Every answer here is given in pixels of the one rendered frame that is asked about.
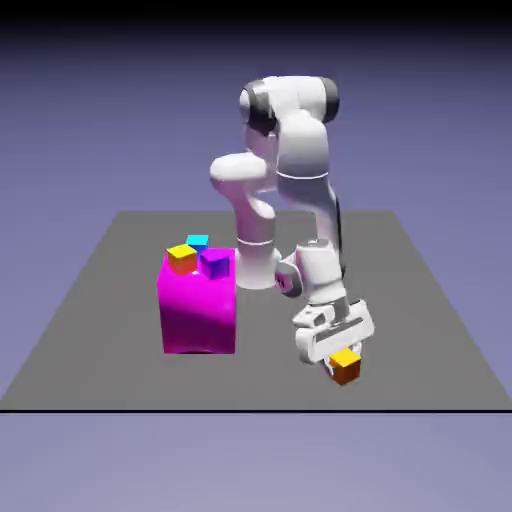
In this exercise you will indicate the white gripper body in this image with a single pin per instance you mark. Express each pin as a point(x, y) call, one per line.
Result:
point(320, 346)

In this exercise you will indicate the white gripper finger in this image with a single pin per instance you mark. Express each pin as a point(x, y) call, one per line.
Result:
point(328, 367)
point(358, 346)

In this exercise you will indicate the small orange cube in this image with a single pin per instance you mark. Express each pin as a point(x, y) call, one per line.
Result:
point(346, 366)

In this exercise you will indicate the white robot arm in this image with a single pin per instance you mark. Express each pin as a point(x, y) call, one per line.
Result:
point(304, 160)

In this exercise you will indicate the small purple cube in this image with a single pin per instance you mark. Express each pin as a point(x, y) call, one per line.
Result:
point(216, 263)

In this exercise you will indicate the small cyan cube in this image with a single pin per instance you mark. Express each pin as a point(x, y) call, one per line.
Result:
point(198, 241)

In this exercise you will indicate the small yellow cube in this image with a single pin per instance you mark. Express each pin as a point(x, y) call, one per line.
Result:
point(182, 259)

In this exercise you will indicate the large magenta box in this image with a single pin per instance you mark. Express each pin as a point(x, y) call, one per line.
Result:
point(196, 312)

